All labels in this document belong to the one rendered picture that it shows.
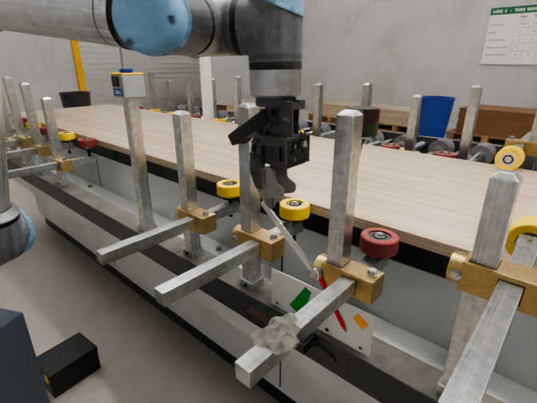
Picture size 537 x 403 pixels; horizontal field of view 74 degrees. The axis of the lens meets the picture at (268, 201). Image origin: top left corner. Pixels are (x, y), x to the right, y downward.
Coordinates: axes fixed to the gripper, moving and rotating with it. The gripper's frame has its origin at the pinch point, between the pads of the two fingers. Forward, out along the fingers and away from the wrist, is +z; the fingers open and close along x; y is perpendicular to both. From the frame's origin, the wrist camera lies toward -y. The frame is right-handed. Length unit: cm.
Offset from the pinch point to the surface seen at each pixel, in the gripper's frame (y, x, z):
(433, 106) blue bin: -148, 562, 41
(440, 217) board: 22.3, 37.8, 9.8
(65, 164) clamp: -129, 7, 16
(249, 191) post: -11.2, 6.0, 2.0
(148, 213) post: -62, 8, 22
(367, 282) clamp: 20.0, 5.3, 13.0
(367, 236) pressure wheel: 14.4, 15.4, 9.0
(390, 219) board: 13.7, 28.3, 9.7
